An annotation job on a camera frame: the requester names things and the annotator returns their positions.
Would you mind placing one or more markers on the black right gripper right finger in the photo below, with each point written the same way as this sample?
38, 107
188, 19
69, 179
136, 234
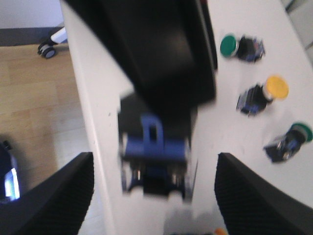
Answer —
250, 205

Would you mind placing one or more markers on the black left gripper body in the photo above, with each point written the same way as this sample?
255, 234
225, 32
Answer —
165, 47

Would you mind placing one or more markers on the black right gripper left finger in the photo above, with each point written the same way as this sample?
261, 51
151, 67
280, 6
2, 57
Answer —
57, 206

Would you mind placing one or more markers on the red mushroom push button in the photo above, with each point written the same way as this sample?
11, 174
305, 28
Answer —
155, 152

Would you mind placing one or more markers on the yellow mushroom push button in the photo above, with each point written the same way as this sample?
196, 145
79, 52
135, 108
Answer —
254, 100

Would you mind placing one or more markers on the yellow push button near box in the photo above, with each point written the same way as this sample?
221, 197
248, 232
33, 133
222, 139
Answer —
220, 231

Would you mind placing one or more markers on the dark device with screen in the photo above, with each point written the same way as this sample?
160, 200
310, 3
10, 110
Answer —
9, 180

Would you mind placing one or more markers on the green mushroom push button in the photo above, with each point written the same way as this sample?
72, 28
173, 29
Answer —
248, 49

